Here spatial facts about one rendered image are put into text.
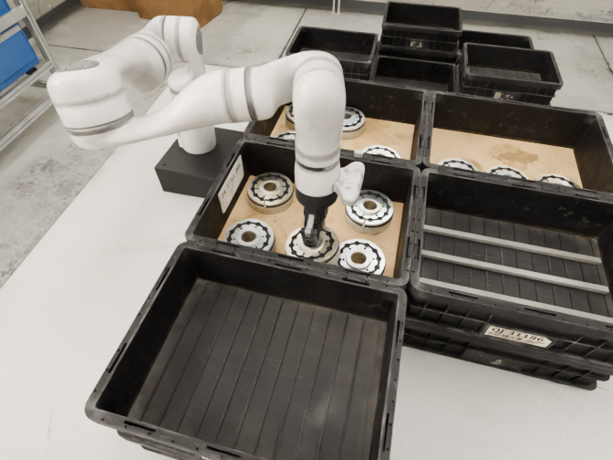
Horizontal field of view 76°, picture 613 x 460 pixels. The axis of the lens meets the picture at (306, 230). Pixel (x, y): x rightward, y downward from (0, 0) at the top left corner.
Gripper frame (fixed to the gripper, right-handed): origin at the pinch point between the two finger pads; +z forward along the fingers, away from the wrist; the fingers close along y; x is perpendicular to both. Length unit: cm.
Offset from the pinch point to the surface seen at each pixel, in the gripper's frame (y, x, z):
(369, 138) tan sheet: -38.4, 5.1, 4.0
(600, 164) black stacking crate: -33, 56, -2
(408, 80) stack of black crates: -151, 13, 47
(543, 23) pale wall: -326, 112, 78
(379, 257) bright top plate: 1.2, 12.7, 1.8
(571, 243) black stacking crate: -15, 51, 5
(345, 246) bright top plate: 0.1, 5.9, 2.0
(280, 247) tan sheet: 1.7, -7.1, 4.5
